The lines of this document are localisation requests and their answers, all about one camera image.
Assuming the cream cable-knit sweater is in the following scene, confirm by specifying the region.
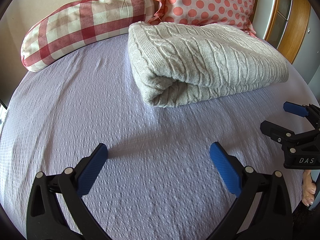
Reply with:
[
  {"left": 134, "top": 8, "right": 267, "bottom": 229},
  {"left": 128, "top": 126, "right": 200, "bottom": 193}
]
[{"left": 128, "top": 22, "right": 289, "bottom": 107}]

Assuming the person's right hand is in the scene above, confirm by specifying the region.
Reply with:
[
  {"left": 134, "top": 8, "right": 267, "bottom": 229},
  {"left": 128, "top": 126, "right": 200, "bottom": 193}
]
[{"left": 302, "top": 170, "right": 316, "bottom": 206}]

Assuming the wooden framed door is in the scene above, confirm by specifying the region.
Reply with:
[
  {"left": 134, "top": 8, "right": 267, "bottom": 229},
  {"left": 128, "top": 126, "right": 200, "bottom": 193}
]
[{"left": 265, "top": 0, "right": 311, "bottom": 63}]

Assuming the lavender bed sheet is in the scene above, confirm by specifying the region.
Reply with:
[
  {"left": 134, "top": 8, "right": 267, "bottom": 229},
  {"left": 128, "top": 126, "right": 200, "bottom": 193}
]
[{"left": 1, "top": 35, "right": 317, "bottom": 239}]

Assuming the pink polka dot pillow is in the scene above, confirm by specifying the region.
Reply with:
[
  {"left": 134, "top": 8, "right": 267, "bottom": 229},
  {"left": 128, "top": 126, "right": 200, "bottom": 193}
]
[{"left": 149, "top": 0, "right": 256, "bottom": 36}]

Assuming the red white plaid pillow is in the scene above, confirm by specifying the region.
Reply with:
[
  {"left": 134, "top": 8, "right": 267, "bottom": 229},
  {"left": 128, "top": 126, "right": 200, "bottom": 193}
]
[{"left": 21, "top": 0, "right": 155, "bottom": 72}]

